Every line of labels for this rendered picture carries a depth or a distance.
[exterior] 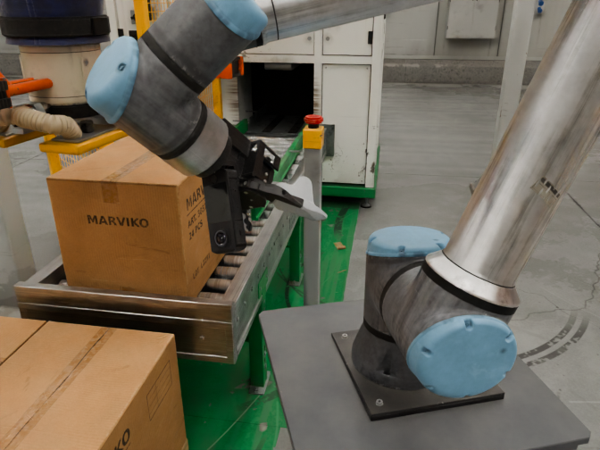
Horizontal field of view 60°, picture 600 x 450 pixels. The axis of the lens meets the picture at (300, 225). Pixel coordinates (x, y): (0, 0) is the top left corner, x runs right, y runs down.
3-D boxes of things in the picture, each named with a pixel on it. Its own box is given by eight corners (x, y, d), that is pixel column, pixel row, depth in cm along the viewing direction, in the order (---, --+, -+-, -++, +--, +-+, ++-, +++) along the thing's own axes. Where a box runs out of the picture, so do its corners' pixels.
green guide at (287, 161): (307, 132, 366) (307, 120, 363) (322, 133, 365) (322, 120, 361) (251, 220, 222) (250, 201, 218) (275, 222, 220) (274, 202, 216)
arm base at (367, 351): (416, 325, 116) (420, 285, 112) (468, 377, 99) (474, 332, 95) (337, 341, 110) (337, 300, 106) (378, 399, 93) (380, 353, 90)
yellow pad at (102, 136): (132, 120, 141) (129, 101, 139) (164, 121, 138) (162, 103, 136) (38, 152, 111) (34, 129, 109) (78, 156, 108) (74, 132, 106)
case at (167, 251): (149, 223, 221) (137, 129, 205) (241, 229, 214) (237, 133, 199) (69, 297, 166) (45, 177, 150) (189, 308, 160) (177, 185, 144)
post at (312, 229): (304, 351, 229) (305, 125, 190) (320, 353, 228) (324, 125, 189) (302, 361, 223) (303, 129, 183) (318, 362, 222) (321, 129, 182)
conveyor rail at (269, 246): (319, 154, 371) (320, 127, 363) (326, 154, 370) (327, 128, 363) (222, 355, 162) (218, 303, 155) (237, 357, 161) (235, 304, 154)
